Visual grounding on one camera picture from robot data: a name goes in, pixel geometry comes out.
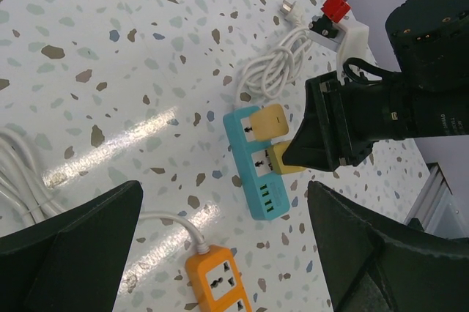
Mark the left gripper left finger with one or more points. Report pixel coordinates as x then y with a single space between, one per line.
73 261

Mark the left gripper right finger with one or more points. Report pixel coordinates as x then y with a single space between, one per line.
373 263

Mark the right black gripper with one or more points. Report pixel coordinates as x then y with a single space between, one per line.
325 140

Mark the yellow plug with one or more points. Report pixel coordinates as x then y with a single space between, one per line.
275 153

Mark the yellow plug adapter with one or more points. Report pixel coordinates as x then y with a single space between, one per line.
269 122

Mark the blue power strip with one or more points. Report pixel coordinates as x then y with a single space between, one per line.
264 189

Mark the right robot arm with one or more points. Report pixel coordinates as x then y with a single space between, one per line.
428 96

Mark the orange power strip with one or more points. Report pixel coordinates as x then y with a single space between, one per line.
216 281

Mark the aluminium rail frame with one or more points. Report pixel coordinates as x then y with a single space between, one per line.
436 211

